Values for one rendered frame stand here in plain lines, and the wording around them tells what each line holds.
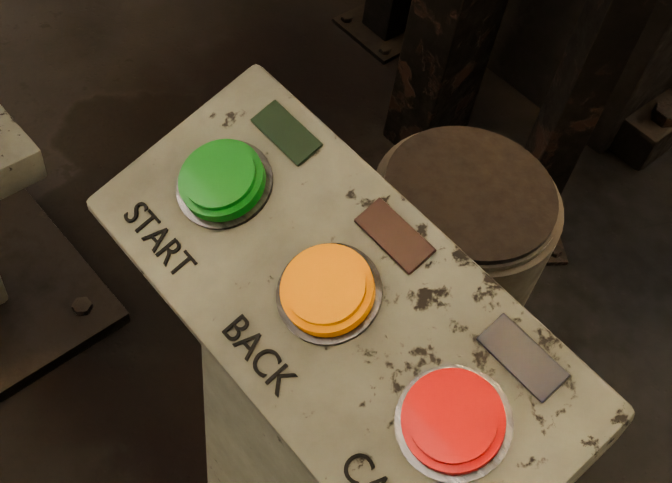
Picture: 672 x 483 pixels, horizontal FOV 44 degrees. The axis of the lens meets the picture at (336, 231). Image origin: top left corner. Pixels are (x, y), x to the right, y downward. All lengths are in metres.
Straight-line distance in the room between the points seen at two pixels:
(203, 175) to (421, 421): 0.15
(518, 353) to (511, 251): 0.16
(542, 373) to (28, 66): 1.13
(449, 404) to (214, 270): 0.12
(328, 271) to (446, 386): 0.07
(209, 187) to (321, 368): 0.10
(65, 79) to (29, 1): 0.20
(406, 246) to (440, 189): 0.16
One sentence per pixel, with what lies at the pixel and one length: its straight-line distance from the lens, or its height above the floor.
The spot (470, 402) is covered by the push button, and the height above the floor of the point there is 0.61.
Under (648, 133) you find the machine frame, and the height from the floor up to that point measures 0.07.
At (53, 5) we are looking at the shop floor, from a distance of 1.48.
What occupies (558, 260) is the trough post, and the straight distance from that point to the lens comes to 1.18.
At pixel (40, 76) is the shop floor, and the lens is 1.35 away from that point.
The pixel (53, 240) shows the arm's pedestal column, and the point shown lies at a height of 0.02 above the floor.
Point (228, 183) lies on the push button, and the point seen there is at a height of 0.61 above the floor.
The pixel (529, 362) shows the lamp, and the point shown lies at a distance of 0.34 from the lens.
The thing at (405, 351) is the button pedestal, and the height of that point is 0.60.
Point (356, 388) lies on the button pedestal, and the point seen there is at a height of 0.59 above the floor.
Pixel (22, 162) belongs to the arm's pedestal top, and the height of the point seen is 0.30.
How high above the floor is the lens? 0.90
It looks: 52 degrees down
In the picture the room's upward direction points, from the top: 10 degrees clockwise
